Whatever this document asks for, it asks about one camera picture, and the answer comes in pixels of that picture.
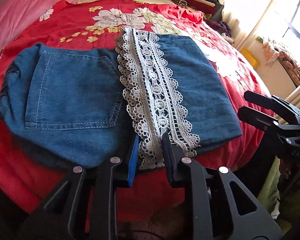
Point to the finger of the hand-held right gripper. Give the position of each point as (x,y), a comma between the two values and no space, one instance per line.
(265,101)
(260,118)

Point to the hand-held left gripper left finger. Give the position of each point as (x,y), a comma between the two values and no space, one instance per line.
(133,160)

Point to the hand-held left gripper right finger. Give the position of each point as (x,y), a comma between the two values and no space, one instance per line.
(167,155)

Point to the blue denim lace-trimmed shorts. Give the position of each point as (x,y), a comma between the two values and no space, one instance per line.
(75,100)

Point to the yellow box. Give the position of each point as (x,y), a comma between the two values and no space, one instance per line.
(250,56)

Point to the floral patterned cloth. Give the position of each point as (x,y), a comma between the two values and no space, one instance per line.
(280,55)

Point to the green cloth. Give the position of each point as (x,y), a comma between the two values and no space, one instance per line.
(267,187)

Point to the polka dot cloth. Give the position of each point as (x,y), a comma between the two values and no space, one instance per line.
(152,227)

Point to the window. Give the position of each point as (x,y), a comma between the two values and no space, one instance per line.
(287,22)

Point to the cream curtain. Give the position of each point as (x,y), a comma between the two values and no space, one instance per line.
(242,20)

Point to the purple cloth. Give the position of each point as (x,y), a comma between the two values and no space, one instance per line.
(220,27)

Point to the red floral bedsheet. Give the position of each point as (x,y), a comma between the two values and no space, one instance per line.
(72,20)

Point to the pink quilt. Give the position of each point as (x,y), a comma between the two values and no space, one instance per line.
(22,10)

